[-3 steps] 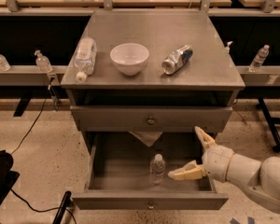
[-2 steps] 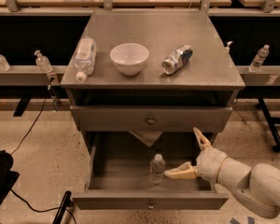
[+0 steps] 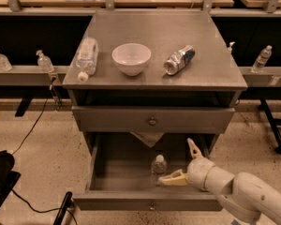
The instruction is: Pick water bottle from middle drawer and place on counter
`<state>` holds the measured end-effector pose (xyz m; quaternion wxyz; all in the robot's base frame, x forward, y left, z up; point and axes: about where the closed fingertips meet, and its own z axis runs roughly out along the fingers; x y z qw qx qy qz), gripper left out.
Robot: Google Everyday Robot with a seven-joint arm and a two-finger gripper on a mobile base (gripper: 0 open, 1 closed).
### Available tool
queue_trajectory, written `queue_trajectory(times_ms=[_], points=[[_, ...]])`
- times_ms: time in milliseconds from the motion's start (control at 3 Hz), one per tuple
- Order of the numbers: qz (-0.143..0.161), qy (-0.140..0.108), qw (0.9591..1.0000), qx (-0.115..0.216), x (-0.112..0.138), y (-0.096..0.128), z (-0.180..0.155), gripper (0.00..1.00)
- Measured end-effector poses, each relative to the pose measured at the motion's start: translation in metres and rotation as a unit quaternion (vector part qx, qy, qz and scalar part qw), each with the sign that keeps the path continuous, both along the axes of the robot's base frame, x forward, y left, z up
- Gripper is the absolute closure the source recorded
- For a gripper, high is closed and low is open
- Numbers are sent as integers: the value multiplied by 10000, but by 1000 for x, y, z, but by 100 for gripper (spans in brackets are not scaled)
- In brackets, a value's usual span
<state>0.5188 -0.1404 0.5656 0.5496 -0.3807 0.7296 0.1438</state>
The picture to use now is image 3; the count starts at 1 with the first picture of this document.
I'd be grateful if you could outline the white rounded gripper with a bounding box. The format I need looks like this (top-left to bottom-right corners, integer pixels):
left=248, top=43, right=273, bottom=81
left=158, top=138, right=214, bottom=190

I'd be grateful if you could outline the clear plastic water bottle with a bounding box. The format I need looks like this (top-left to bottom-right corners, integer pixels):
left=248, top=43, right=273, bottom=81
left=151, top=155, right=168, bottom=187

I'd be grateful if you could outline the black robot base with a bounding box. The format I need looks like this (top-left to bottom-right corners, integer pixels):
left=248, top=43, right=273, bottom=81
left=0, top=150, right=21, bottom=207

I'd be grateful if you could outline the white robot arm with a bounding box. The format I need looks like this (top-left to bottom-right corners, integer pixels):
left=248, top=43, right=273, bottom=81
left=159, top=138, right=281, bottom=225

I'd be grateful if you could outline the white paper under drawer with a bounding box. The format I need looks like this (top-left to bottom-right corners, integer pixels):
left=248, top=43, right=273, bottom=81
left=132, top=132, right=163, bottom=148

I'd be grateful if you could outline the open middle drawer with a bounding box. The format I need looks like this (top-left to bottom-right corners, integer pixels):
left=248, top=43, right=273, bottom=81
left=73, top=133, right=222, bottom=211

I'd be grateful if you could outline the closed upper drawer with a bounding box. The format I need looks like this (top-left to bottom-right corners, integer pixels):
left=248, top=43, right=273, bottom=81
left=72, top=106, right=235, bottom=134

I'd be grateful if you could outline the background small water bottle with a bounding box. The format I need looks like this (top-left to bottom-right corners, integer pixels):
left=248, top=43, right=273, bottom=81
left=251, top=45, right=272, bottom=73

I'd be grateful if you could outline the lying water bottle white cap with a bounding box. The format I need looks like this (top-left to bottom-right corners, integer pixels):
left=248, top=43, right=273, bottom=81
left=75, top=37, right=98, bottom=82

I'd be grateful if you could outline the clear sanitizer pump bottle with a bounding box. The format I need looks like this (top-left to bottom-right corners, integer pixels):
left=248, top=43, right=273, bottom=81
left=36, top=50, right=54, bottom=73
left=0, top=53, right=12, bottom=71

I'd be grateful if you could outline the left clear sanitizer pump bottle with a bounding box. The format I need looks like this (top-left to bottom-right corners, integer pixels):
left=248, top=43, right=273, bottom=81
left=0, top=53, right=12, bottom=71

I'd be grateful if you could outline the black table leg right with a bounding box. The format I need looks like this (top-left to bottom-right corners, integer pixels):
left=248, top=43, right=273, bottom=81
left=259, top=97, right=281, bottom=154

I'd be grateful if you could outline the crushed silver blue can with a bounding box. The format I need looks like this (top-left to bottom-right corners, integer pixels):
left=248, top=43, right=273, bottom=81
left=164, top=45, right=195, bottom=76

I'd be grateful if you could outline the white ceramic bowl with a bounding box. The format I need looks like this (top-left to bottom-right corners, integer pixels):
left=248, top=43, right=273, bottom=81
left=111, top=43, right=152, bottom=76

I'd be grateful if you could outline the sanitizer pump behind cabinet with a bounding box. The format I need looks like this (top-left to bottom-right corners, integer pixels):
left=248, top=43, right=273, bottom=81
left=228, top=41, right=236, bottom=53

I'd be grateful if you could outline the black post at floor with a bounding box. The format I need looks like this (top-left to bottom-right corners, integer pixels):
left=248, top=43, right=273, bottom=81
left=53, top=191, right=72, bottom=225

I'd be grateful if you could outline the black floor cable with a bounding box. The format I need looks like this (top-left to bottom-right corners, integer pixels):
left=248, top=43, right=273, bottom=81
left=10, top=97, right=79, bottom=225

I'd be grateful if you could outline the grey shelf rail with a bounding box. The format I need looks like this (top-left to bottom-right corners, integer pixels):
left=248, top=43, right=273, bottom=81
left=0, top=65, right=69, bottom=88

